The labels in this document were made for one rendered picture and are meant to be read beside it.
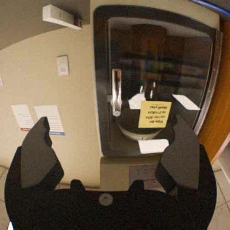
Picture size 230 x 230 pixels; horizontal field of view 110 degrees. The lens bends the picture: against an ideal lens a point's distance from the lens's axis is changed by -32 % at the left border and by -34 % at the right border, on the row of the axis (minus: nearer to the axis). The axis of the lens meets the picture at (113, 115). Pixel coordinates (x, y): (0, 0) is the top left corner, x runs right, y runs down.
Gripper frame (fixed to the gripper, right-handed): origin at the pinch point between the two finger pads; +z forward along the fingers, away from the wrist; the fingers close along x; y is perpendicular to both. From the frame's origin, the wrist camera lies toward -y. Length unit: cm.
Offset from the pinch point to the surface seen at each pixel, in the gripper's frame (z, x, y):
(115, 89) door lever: 8.7, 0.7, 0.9
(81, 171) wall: 58, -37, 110
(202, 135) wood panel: 14.8, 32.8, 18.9
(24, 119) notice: 59, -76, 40
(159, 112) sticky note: 13.5, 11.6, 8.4
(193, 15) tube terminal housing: 14.8, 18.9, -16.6
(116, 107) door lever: 8.7, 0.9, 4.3
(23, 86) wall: 59, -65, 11
